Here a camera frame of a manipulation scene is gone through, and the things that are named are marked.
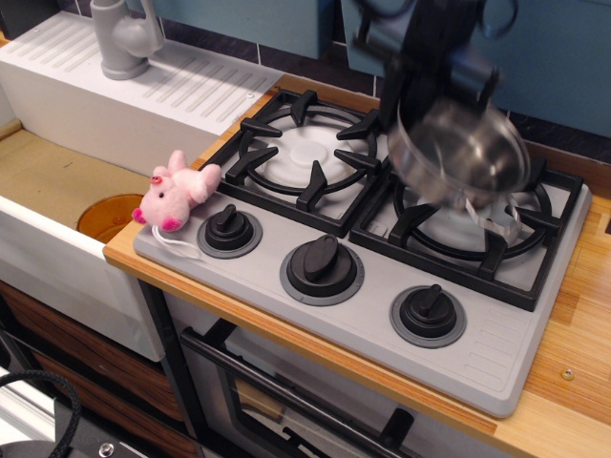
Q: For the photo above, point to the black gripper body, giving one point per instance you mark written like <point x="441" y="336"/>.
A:
<point x="440" y="50"/>

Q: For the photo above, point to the orange plastic bowl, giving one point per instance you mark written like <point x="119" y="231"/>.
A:
<point x="107" y="217"/>

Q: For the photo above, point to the black stove knob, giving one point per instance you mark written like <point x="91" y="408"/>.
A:
<point x="322" y="272"/>
<point x="229" y="234"/>
<point x="428" y="317"/>

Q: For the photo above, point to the grey toy faucet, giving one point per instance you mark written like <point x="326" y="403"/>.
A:
<point x="125" y="42"/>

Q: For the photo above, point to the white toy sink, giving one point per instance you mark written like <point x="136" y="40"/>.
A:
<point x="71" y="136"/>

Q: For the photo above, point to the black left stove knob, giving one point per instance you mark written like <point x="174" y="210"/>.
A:
<point x="229" y="234"/>

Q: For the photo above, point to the black left burner grate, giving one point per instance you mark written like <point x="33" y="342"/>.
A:
<point x="301" y="164"/>

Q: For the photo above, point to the stainless steel pan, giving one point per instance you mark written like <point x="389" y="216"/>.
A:
<point x="466" y="160"/>

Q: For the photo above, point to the grey toy stove top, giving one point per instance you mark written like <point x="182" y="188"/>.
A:
<point x="486" y="368"/>

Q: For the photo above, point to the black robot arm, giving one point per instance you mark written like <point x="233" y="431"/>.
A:
<point x="390" y="26"/>

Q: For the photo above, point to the black burner grate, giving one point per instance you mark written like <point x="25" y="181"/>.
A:
<point x="408" y="243"/>
<point x="301" y="164"/>

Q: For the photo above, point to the pink stuffed pig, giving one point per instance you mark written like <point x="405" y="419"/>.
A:
<point x="175" y="190"/>

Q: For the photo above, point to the oven door with black handle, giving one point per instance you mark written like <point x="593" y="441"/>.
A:
<point x="285" y="405"/>

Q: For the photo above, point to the wooden drawer fronts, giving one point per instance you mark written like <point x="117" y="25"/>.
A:
<point x="117" y="387"/>

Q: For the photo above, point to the black right stove knob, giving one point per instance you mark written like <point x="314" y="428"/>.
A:
<point x="428" y="317"/>

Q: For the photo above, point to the black right burner grate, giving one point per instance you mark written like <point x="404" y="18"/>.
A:
<point x="408" y="243"/>

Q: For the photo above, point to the black middle stove knob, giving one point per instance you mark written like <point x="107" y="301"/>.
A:
<point x="322" y="272"/>

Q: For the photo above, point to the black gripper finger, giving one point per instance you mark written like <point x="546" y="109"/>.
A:
<point x="399" y="93"/>

